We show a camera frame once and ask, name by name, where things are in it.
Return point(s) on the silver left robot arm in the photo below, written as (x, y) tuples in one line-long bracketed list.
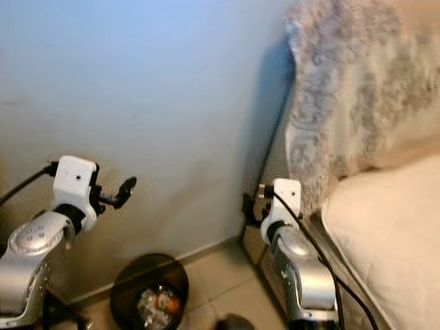
[(34, 265)]

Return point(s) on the white quilted mattress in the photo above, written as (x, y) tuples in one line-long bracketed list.
[(385, 234)]

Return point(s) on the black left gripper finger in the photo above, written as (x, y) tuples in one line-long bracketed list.
[(129, 185)]

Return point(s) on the small orange trash item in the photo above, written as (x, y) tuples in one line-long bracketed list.
[(168, 302)]

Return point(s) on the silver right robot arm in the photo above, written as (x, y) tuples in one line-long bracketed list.
[(306, 275)]

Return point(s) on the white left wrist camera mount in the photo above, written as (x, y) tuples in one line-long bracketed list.
[(75, 177)]

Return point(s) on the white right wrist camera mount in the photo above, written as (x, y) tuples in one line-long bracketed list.
[(287, 194)]

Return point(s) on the black round trash bin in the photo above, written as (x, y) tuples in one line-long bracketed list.
[(127, 289)]

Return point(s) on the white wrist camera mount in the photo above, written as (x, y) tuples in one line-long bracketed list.
[(75, 177), (287, 194)]

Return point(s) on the crumpled clear plastic wrapper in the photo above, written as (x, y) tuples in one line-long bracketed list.
[(150, 302)]

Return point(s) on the grey beige bed base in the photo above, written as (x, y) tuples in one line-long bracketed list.
[(253, 258)]

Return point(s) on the large grey floral pillow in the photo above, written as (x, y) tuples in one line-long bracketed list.
[(350, 82)]

